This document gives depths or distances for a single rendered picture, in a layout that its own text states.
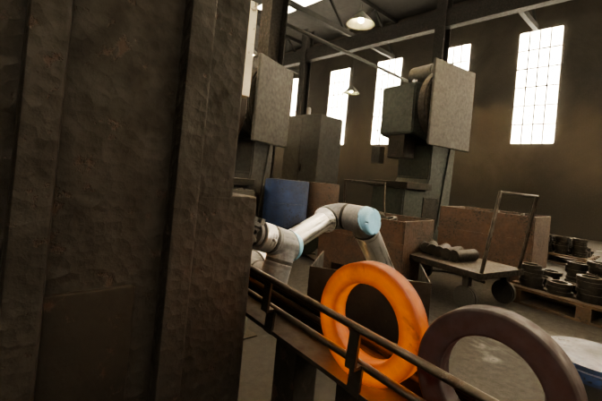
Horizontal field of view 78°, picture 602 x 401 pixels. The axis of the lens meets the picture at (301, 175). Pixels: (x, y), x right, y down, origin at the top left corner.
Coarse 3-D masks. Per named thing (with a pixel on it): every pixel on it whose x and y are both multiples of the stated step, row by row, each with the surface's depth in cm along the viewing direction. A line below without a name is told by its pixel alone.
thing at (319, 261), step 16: (320, 256) 96; (320, 272) 82; (320, 288) 82; (368, 288) 80; (416, 288) 78; (352, 304) 81; (368, 304) 80; (384, 304) 79; (368, 320) 80; (384, 320) 79; (384, 336) 79; (336, 384) 89; (336, 400) 88; (352, 400) 88
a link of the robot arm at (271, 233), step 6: (270, 228) 111; (276, 228) 114; (270, 234) 110; (276, 234) 112; (264, 240) 110; (270, 240) 110; (276, 240) 111; (258, 246) 111; (264, 246) 110; (270, 246) 111
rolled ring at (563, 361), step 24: (456, 312) 47; (480, 312) 45; (504, 312) 44; (432, 336) 49; (456, 336) 46; (480, 336) 45; (504, 336) 42; (528, 336) 41; (432, 360) 48; (528, 360) 41; (552, 360) 39; (432, 384) 48; (552, 384) 39; (576, 384) 38
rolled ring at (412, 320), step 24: (360, 264) 58; (384, 264) 58; (336, 288) 61; (384, 288) 55; (408, 288) 54; (408, 312) 52; (336, 336) 60; (408, 336) 51; (336, 360) 60; (384, 360) 56
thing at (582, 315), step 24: (528, 264) 328; (576, 264) 337; (600, 264) 304; (528, 288) 321; (552, 288) 310; (576, 288) 300; (600, 288) 287; (552, 312) 302; (576, 312) 290; (600, 312) 299
